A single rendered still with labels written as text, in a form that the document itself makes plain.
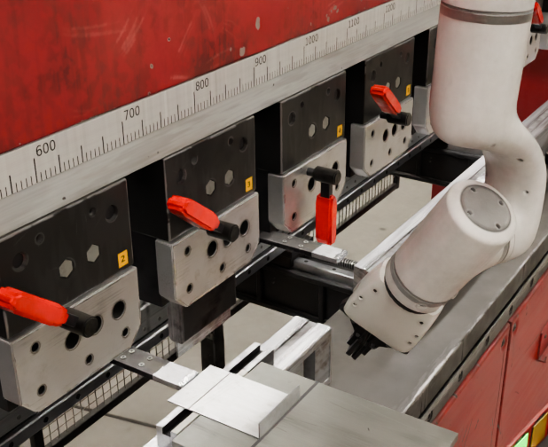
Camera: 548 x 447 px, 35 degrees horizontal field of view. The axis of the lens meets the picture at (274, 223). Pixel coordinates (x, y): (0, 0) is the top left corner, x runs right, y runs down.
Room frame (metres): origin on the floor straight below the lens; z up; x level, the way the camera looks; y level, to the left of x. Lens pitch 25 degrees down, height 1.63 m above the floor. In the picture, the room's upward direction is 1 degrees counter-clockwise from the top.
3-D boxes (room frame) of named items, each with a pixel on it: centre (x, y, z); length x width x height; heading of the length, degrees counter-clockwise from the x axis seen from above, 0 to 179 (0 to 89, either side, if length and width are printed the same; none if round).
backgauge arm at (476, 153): (2.19, -0.33, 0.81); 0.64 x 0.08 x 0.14; 57
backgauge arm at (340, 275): (1.56, 0.07, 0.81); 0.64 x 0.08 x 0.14; 57
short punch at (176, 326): (0.85, 0.08, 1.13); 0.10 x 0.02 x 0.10; 147
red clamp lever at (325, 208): (0.95, -0.06, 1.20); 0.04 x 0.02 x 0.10; 57
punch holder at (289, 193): (1.00, -0.02, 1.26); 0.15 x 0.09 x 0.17; 147
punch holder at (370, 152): (1.17, -0.13, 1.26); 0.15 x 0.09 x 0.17; 147
